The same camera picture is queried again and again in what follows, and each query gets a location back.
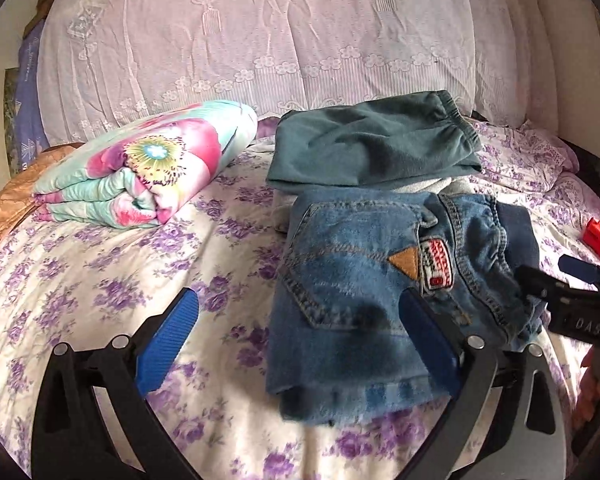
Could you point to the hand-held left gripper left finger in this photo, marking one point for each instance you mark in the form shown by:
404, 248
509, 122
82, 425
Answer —
167, 345

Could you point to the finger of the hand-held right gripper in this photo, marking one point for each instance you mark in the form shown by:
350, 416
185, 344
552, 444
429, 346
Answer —
535, 280
577, 267

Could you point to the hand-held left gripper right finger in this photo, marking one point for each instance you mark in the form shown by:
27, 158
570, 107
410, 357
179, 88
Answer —
427, 340

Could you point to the blue denim pants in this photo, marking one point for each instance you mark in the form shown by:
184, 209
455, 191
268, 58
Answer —
345, 280

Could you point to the teal pants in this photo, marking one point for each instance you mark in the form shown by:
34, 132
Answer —
370, 145

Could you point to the person's right hand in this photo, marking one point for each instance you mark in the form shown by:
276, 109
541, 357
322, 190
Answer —
591, 395

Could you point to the purple floral bedsheet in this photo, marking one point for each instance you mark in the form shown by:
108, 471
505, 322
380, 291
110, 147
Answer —
130, 270

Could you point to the grey folded garment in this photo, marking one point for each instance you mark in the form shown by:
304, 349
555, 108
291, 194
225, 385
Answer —
430, 185

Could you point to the folded floral quilt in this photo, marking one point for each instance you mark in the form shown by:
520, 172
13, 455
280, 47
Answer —
145, 170

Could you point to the brown pillow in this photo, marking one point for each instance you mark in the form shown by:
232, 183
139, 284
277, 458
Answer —
10, 195

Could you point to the blue patterned cloth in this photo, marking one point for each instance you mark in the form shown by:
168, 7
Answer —
27, 95

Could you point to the lilac lace cover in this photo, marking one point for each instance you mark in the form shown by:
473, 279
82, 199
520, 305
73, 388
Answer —
280, 35

